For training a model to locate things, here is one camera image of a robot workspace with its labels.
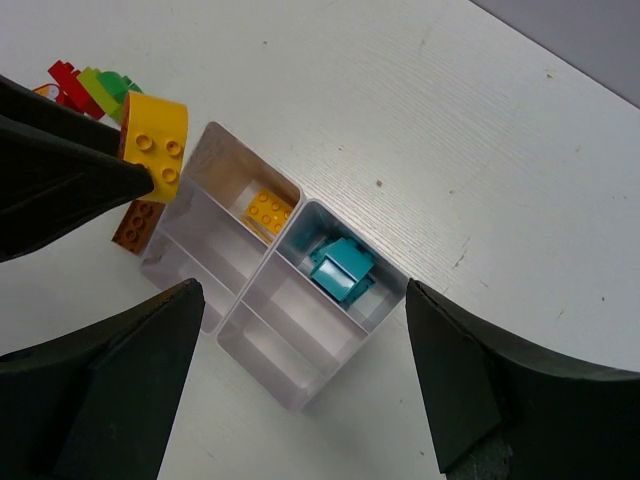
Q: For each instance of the yellow rounded lego brick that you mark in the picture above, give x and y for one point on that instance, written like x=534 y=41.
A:
x=153 y=135

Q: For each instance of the white divided container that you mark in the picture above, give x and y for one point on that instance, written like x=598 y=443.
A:
x=206 y=233
x=290 y=335

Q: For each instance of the red flower lego piece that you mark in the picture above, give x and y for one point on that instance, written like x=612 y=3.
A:
x=50 y=91

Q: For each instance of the teal rounded lego brick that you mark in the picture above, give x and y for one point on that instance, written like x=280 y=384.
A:
x=342 y=268

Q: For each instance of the lime green lego brick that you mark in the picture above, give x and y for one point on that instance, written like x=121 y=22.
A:
x=100 y=90

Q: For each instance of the red long lego brick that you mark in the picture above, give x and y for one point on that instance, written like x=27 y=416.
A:
x=66 y=75

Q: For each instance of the dark green lego brick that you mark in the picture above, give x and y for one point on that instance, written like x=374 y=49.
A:
x=116 y=87

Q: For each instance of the white right divided container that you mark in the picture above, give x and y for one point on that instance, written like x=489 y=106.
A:
x=290 y=335

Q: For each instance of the white left divided container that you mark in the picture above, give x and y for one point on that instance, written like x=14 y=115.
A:
x=206 y=233

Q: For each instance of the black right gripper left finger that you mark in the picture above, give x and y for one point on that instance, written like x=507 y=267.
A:
x=100 y=402

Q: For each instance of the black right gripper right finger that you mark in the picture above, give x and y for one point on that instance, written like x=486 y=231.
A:
x=502 y=407

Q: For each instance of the brown lego plate upside down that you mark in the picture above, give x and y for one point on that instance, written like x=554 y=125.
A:
x=137 y=225

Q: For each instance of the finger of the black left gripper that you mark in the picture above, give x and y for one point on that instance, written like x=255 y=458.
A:
x=59 y=170

